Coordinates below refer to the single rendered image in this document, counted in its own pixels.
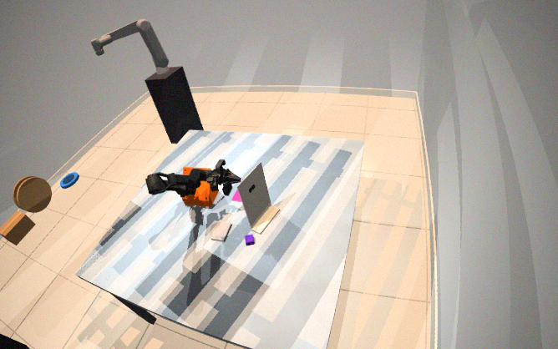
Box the pink translucent square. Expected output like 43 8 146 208
232 190 241 202

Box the small purple cube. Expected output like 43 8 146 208
245 235 255 246

